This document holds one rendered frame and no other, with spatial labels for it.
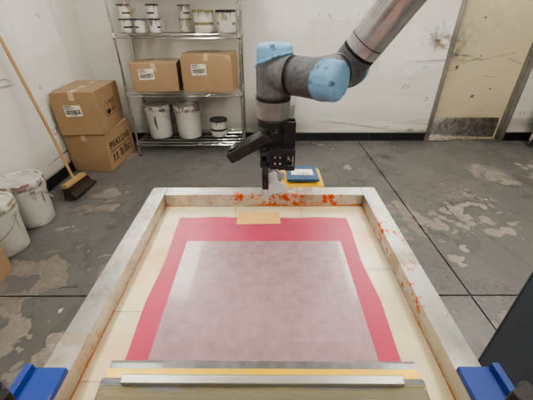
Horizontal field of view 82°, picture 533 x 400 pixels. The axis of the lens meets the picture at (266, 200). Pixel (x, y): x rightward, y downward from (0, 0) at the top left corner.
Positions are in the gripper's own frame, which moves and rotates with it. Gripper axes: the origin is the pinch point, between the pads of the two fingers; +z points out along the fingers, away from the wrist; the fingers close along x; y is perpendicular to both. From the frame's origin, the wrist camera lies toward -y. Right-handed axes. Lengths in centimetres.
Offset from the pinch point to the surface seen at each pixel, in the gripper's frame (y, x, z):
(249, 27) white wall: -17, 310, -22
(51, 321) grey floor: -114, 35, 100
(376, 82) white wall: 130, 308, 35
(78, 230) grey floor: -142, 115, 102
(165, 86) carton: -104, 264, 30
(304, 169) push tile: 13.1, 20.8, 3.3
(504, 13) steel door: 257, 316, -34
